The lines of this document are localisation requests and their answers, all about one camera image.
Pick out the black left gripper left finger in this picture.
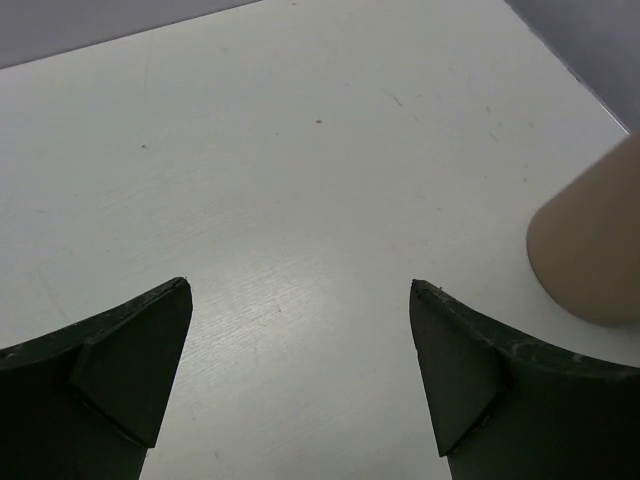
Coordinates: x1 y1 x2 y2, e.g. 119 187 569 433
1 277 193 479

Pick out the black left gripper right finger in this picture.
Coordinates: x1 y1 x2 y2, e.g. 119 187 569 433
409 280 639 479

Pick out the brown cylindrical bin black rim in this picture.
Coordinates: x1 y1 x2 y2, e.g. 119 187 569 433
526 131 639 326

